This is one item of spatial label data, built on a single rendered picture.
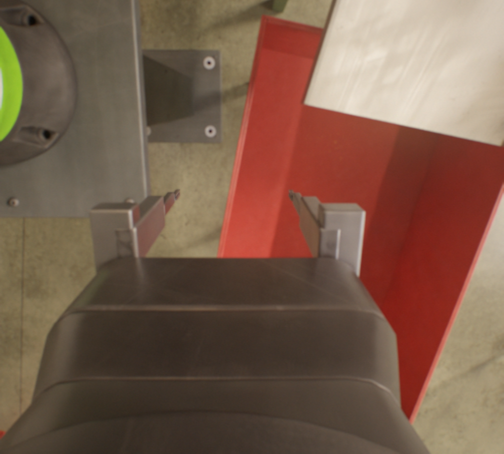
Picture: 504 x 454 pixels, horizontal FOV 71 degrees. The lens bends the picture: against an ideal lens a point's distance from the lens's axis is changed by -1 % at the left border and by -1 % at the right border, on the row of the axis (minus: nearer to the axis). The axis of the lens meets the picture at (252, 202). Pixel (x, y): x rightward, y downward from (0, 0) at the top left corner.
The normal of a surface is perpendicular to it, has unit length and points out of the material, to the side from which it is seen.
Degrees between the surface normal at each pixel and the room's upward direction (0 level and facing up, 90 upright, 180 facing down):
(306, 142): 0
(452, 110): 30
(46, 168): 0
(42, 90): 73
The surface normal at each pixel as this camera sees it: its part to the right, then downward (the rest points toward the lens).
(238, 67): 0.02, 0.26
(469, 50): -0.07, 0.70
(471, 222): -0.98, -0.18
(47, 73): 0.94, 0.04
